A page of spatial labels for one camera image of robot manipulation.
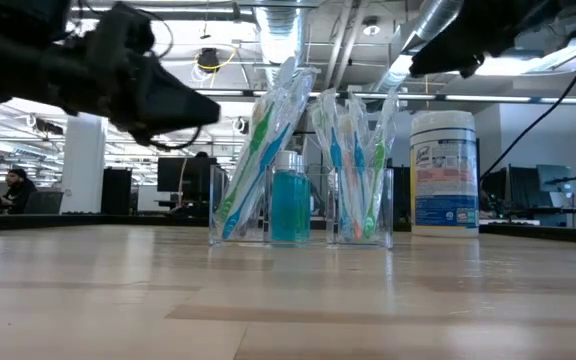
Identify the grey blue monitor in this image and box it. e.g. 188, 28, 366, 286
535, 163, 575, 209

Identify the clear acrylic organizer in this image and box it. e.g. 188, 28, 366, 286
208, 164, 395, 250

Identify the fluorescent ceiling light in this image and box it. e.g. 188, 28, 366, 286
472, 52, 537, 77

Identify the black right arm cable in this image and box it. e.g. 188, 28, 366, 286
478, 32, 576, 182

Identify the silver ventilation duct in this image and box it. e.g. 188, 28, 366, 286
253, 0, 310, 91

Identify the white Lysol wipes canister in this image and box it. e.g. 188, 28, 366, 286
409, 110, 481, 239

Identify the black cabinet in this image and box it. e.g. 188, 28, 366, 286
100, 167, 134, 215

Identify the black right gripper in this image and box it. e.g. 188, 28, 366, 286
409, 0, 569, 80

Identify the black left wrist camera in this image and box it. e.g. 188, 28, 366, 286
90, 1, 157, 55

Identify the black computer monitor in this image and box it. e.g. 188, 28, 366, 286
156, 156, 219, 201

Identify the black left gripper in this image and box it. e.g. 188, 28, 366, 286
42, 34, 222, 148

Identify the dark laptop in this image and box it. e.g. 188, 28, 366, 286
21, 190, 65, 216

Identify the long ceiling light strip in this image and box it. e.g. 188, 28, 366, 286
195, 88, 576, 105

